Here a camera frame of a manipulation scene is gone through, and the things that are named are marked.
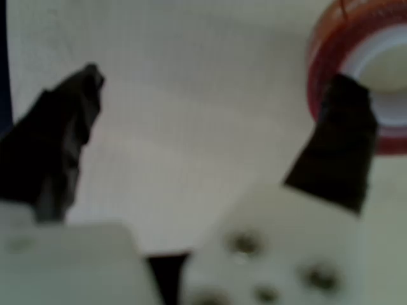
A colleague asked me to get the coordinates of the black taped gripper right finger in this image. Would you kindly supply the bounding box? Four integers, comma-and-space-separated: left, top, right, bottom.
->
180, 74, 380, 305

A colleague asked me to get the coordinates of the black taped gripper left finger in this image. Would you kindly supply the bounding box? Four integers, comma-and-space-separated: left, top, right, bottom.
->
0, 62, 106, 224

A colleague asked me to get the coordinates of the red tape roll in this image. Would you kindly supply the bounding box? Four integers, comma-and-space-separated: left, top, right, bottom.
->
306, 0, 407, 157

